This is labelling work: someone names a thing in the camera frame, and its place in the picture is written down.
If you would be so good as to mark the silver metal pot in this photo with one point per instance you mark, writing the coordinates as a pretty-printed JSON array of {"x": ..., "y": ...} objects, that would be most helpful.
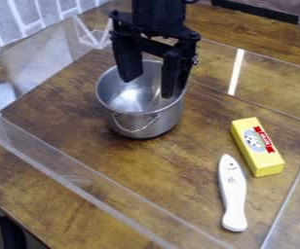
[{"x": 137, "y": 112}]

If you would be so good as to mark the black bar at back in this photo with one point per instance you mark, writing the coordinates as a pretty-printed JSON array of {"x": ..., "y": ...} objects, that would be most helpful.
[{"x": 256, "y": 11}]

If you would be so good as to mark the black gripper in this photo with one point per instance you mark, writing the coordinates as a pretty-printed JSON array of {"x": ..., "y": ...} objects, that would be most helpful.
[{"x": 153, "y": 28}]

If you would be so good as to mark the grey white patterned curtain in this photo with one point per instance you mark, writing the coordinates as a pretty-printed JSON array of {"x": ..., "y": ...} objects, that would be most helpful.
[{"x": 25, "y": 17}]

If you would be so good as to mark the white wooden toy fish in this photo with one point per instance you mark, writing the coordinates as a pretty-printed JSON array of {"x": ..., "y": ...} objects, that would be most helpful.
[{"x": 233, "y": 189}]

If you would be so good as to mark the yellow butter block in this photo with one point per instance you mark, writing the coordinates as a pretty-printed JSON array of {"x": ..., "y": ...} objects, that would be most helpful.
[{"x": 257, "y": 147}]

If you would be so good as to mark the clear acrylic enclosure wall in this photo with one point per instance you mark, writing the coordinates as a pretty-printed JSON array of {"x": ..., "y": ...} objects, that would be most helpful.
[{"x": 90, "y": 190}]

